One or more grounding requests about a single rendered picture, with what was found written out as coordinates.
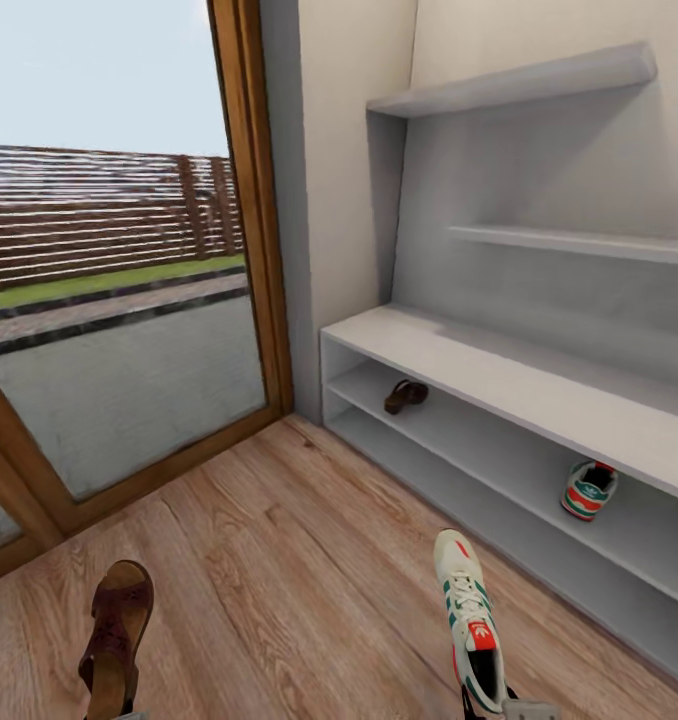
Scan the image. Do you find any gym shoe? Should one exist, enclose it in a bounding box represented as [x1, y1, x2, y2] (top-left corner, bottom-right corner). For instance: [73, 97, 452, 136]
[434, 528, 506, 715]
[560, 455, 619, 521]

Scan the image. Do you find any sandal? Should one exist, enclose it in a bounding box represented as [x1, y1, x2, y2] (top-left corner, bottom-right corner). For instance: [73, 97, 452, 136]
[77, 560, 154, 720]
[384, 382, 428, 415]

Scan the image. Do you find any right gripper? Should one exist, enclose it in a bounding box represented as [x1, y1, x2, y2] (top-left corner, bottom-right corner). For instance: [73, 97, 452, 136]
[464, 687, 518, 720]

